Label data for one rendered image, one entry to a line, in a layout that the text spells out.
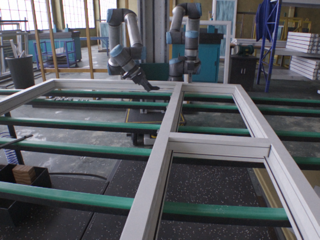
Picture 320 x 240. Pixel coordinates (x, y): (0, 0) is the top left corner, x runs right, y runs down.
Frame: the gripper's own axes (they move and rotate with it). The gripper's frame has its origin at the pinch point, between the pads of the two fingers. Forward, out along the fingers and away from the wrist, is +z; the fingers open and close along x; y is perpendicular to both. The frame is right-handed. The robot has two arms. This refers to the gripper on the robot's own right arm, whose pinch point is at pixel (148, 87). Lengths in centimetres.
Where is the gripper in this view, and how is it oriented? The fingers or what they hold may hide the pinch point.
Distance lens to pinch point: 155.2
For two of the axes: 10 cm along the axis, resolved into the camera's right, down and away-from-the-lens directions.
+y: 7.7, -4.4, -4.6
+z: 6.2, 6.8, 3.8
